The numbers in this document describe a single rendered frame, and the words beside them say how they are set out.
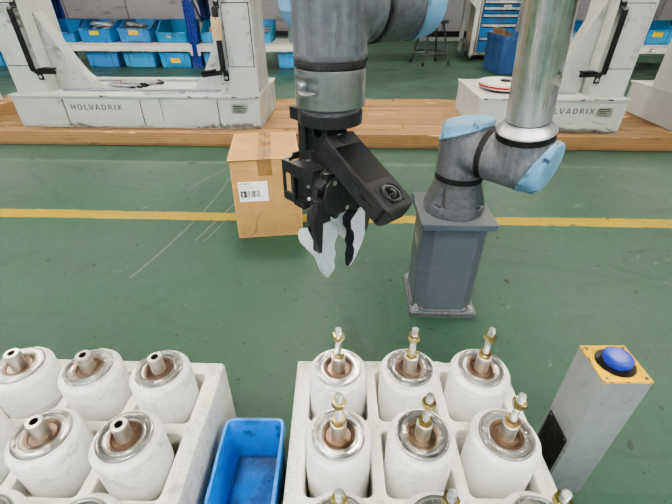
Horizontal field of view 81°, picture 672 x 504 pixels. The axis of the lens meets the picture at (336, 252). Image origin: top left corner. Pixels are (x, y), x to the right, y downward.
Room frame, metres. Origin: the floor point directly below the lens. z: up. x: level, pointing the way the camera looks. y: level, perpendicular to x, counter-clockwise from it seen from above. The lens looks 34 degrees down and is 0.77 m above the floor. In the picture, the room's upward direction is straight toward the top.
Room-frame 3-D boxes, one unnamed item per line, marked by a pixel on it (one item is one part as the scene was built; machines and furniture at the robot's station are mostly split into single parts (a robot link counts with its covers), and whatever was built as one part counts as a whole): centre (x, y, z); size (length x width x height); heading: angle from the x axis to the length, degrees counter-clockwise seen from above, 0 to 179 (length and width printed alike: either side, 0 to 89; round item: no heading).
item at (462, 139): (0.91, -0.31, 0.47); 0.13 x 0.12 x 0.14; 43
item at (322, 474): (0.32, 0.00, 0.16); 0.10 x 0.10 x 0.18
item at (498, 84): (2.54, -1.02, 0.29); 0.30 x 0.30 x 0.06
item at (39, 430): (0.32, 0.41, 0.26); 0.02 x 0.02 x 0.03
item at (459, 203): (0.92, -0.30, 0.35); 0.15 x 0.15 x 0.10
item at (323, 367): (0.44, 0.00, 0.25); 0.08 x 0.08 x 0.01
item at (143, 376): (0.44, 0.29, 0.25); 0.08 x 0.08 x 0.01
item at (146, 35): (5.30, 2.27, 0.36); 0.50 x 0.38 x 0.21; 179
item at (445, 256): (0.92, -0.30, 0.15); 0.19 x 0.19 x 0.30; 88
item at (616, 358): (0.39, -0.41, 0.32); 0.04 x 0.04 x 0.02
